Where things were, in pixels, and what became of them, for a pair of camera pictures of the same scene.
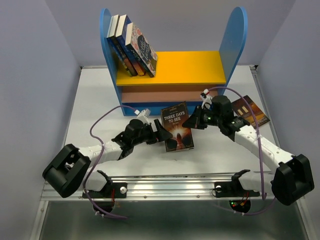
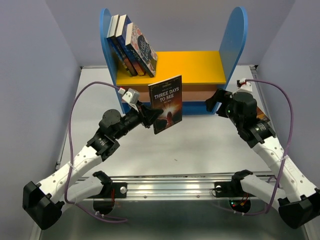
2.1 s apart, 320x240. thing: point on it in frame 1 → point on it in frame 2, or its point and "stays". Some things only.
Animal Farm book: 109,27 stays
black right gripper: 194,121 → 221,95
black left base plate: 112,190 stays
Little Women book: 141,48 stays
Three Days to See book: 173,117 → 166,95
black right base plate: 232,189 stays
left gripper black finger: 162,133 → 152,114
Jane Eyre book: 123,28 stays
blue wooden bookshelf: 193,77 stays
